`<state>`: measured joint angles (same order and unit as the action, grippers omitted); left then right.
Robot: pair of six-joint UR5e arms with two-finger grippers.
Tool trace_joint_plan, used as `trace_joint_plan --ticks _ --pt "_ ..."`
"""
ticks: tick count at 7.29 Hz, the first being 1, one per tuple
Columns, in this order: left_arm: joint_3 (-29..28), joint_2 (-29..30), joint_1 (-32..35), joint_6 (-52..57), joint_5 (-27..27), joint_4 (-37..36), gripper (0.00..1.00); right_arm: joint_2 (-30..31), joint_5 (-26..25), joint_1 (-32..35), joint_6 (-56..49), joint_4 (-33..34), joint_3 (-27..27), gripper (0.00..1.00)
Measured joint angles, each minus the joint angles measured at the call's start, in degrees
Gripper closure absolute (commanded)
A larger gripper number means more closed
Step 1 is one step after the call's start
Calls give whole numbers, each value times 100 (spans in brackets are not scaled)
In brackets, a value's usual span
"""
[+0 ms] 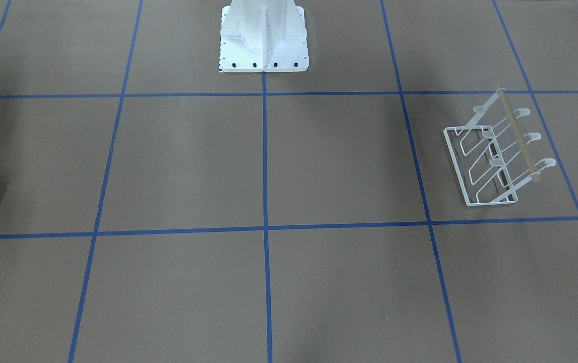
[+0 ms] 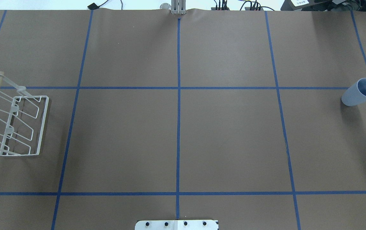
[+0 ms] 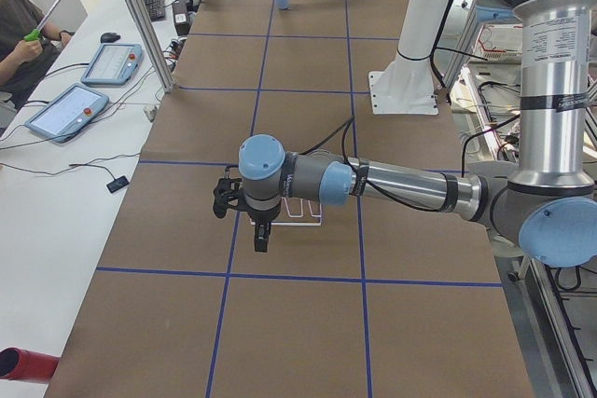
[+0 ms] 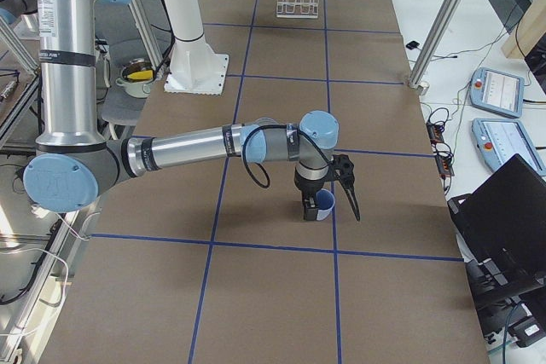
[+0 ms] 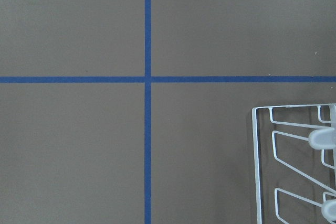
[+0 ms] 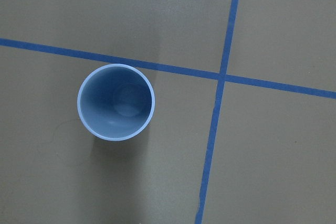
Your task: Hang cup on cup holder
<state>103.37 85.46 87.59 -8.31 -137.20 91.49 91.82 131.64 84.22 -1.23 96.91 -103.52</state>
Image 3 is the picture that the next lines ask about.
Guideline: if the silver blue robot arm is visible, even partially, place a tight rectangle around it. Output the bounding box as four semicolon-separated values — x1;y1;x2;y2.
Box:
239;0;596;268

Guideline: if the blue teach pendant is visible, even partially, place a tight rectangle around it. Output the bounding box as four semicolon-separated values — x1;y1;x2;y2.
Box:
81;43;143;87
24;84;109;144

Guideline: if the near blue teach pendant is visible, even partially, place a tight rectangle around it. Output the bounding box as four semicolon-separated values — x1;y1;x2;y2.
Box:
24;84;109;144

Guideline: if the green handled stick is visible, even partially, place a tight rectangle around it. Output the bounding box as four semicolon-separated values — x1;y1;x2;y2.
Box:
23;0;62;42

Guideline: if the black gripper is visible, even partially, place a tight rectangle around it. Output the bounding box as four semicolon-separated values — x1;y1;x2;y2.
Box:
247;207;275;253

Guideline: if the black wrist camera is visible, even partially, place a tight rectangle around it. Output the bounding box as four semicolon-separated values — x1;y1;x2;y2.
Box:
213;177;247;219

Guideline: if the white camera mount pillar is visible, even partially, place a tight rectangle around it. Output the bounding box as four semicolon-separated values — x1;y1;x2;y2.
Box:
368;0;451;116

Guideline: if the white wire cup holder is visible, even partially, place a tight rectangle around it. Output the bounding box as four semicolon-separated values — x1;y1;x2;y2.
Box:
272;198;323;226

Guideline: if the small black sensor puck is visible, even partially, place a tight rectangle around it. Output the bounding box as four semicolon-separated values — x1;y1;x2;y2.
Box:
106;175;130;193

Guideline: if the black computer mouse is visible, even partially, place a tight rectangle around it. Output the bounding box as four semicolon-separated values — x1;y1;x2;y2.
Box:
100;32;120;43

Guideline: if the seated person dark shirt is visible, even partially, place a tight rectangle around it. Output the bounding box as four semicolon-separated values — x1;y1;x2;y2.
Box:
1;0;73;110

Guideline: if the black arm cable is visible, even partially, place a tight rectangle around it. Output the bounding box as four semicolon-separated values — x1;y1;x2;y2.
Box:
298;116;461;213

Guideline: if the far blue teach pendant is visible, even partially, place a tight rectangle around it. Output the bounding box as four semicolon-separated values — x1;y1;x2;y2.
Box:
81;43;143;87

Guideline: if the red cylinder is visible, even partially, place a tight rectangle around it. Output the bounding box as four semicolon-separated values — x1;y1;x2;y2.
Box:
1;348;60;384

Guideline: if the aluminium frame post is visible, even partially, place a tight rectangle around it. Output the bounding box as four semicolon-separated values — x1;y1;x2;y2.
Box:
125;0;174;93

